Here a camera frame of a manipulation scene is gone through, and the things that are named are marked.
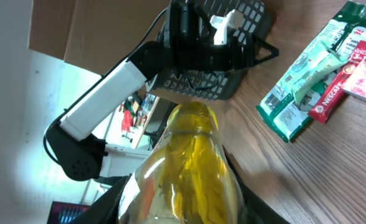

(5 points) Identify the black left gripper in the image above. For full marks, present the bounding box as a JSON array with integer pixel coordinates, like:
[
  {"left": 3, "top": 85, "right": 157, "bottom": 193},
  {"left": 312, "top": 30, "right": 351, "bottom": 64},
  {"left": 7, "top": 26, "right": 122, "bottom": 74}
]
[{"left": 163, "top": 1, "right": 279, "bottom": 72}]

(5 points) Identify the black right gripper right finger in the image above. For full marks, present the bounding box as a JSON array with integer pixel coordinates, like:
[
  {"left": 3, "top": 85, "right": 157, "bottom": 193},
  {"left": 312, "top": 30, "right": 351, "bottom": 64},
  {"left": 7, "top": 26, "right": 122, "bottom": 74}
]
[{"left": 224, "top": 151, "right": 289, "bottom": 224}]

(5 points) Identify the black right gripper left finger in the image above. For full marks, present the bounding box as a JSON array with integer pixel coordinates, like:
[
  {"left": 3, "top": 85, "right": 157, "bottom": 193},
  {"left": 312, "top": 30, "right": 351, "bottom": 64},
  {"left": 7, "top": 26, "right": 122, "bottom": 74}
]
[{"left": 71, "top": 175, "right": 130, "bottom": 224}]

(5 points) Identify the pale green snack packet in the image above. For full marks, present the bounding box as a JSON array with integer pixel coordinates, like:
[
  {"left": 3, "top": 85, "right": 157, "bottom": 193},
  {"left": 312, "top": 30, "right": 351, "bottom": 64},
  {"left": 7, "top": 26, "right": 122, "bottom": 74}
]
[{"left": 278, "top": 41, "right": 347, "bottom": 104}]

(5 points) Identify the yellow oil bottle silver cap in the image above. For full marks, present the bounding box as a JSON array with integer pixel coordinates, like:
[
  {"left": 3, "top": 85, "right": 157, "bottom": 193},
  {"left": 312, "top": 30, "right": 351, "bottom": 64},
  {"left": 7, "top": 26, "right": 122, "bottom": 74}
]
[{"left": 116, "top": 101, "right": 249, "bottom": 224}]

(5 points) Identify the green 3M gloves package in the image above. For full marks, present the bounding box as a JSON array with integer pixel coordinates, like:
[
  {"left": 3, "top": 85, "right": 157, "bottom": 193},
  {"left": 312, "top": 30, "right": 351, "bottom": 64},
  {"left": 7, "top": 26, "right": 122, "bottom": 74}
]
[{"left": 257, "top": 1, "right": 366, "bottom": 142}]

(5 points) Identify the red Nescafe coffee stick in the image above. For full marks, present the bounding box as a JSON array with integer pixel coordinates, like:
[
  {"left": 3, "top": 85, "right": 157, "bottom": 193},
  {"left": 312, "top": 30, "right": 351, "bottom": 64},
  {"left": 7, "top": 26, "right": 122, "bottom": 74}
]
[{"left": 308, "top": 40, "right": 366, "bottom": 124}]

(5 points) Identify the red white tissue pack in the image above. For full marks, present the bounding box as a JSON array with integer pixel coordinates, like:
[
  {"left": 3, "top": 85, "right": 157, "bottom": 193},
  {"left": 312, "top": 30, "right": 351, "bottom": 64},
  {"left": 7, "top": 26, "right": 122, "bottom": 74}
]
[{"left": 342, "top": 61, "right": 366, "bottom": 101}]

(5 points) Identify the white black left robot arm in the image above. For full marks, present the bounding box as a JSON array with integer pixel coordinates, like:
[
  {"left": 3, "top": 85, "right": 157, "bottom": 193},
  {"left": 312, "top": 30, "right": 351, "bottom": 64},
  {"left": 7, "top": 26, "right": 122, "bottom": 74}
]
[{"left": 43, "top": 1, "right": 279, "bottom": 181}]

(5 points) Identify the grey plastic shopping basket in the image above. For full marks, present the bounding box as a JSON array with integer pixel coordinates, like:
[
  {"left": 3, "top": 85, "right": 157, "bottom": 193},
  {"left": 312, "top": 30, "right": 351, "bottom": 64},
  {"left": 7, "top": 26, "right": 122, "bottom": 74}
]
[{"left": 145, "top": 0, "right": 271, "bottom": 100}]

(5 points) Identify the brown cardboard box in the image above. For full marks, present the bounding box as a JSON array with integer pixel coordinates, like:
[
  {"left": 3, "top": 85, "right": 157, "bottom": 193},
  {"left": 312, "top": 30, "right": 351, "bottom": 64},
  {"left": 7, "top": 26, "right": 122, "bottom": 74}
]
[{"left": 28, "top": 0, "right": 170, "bottom": 75}]

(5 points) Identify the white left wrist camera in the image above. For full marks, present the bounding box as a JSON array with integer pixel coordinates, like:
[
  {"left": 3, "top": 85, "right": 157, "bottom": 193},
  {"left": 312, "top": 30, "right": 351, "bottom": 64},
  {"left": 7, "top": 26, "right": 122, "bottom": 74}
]
[{"left": 210, "top": 9, "right": 244, "bottom": 45}]

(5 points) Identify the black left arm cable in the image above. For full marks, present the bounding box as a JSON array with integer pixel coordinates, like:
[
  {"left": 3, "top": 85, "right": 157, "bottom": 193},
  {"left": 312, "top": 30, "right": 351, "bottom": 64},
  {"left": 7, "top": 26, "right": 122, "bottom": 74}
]
[{"left": 42, "top": 7, "right": 168, "bottom": 166}]

